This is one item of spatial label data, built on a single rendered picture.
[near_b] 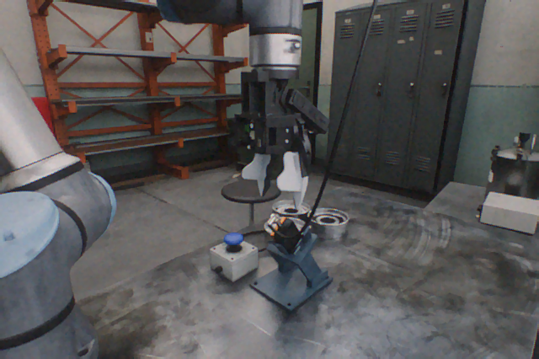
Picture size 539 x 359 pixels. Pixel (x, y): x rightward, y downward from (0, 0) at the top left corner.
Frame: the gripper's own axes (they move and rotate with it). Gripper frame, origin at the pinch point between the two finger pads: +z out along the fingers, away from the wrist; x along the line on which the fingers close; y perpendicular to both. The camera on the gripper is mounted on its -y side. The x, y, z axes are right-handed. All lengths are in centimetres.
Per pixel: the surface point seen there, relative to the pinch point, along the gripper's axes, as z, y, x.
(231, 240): 11.5, 3.2, -10.5
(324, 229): 15.9, -21.8, -6.0
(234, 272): 16.8, 4.6, -7.9
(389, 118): 18, -285, -117
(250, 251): 14.2, 0.1, -8.2
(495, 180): 19, -113, 10
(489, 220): 27, -89, 15
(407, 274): 18.5, -21.8, 14.3
